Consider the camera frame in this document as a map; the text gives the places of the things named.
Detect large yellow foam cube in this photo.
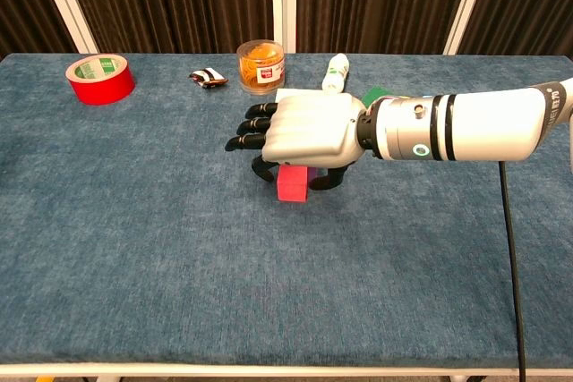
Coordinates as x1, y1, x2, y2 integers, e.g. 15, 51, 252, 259
273, 88, 335, 104

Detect clear jar of rubber bands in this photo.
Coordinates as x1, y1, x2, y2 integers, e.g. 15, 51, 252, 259
235, 39, 287, 96

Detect black cable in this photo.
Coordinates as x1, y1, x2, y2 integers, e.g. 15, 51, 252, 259
498, 160, 530, 382

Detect small white plastic bottle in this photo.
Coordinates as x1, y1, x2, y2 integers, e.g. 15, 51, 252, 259
321, 53, 350, 98

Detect blue table cloth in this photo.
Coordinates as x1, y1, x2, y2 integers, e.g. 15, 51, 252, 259
0, 53, 573, 367

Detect green and yellow sponge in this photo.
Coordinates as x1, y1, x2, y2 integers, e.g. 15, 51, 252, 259
361, 86, 391, 108

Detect white table frame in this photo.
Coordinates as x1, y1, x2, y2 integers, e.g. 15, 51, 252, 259
0, 361, 573, 382

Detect red tape roll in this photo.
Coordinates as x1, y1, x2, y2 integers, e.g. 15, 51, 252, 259
64, 54, 136, 106

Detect slanted white frame post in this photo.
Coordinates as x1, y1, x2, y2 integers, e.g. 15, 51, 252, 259
30, 0, 100, 55
442, 0, 494, 56

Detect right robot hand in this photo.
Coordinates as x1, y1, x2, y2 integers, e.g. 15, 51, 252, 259
224, 94, 368, 191

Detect small red foam cube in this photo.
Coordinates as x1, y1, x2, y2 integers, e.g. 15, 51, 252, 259
276, 165, 311, 203

